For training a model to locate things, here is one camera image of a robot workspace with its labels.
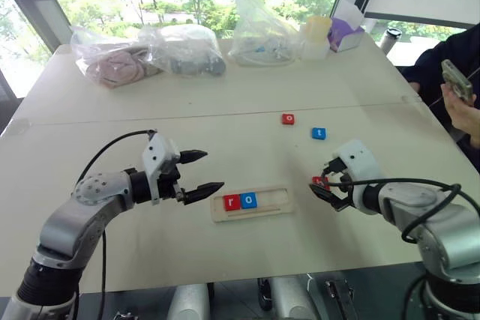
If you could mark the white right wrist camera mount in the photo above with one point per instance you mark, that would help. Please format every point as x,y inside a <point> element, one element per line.
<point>360,164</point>

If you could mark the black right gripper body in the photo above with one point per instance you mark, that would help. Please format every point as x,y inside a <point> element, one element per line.
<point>344,200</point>

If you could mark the wooden letter tray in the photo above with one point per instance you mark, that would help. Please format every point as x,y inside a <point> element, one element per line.
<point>277,204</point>

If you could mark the black metal bracket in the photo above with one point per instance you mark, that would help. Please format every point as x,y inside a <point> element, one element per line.
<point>339,299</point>

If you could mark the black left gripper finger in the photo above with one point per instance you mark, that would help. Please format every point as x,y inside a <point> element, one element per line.
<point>202,190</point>
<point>194,156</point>

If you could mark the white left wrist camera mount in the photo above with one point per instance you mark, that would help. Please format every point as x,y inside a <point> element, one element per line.
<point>157,155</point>

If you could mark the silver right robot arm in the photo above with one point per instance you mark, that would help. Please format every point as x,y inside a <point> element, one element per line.
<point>431,215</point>

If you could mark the tall clear plastic bag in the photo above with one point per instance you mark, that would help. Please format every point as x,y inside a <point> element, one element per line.
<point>258,35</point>

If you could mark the smartphone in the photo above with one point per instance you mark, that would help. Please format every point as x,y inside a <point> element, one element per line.
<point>455,79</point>

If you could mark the plastic bag with pink cloth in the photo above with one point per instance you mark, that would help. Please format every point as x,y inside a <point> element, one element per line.
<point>112,61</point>

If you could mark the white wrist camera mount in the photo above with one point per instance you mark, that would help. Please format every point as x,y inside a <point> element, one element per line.
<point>157,155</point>
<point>360,164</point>

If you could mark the red letter block o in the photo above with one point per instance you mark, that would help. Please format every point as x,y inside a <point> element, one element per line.
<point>289,118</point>

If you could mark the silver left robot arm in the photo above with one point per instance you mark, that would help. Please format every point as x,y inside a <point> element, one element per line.
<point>80,207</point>

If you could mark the silver rounded robot leg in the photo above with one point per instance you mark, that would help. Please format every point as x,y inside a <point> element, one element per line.
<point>290,299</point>
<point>189,303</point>

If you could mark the red letter block r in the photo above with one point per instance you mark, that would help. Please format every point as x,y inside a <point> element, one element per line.
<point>231,202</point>

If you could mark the blue letter block t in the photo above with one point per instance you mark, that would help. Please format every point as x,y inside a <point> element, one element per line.
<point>318,133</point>

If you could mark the plastic container with yellow lid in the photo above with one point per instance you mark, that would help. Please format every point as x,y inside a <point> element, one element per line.
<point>315,35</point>

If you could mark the black caster part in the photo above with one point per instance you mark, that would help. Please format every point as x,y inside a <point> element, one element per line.
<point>264,293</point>

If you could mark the blue letter block o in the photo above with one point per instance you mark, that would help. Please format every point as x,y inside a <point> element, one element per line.
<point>248,200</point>

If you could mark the plastic bag with grey items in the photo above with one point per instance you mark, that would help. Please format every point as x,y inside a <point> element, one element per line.
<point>187,50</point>

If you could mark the red letter block b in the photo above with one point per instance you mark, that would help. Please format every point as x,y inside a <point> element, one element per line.
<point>320,181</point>

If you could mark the person's bare hand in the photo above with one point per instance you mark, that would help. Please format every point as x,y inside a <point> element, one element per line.
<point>463,112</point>

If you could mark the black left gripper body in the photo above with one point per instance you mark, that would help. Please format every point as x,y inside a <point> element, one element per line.
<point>169,181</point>

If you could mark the person in dark clothing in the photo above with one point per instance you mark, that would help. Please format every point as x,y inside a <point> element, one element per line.
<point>442,46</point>

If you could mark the purple tissue box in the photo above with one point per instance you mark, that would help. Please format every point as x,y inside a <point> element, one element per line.
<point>345,37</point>

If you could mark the silver travel mug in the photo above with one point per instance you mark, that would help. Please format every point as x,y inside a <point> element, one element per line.
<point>390,38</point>

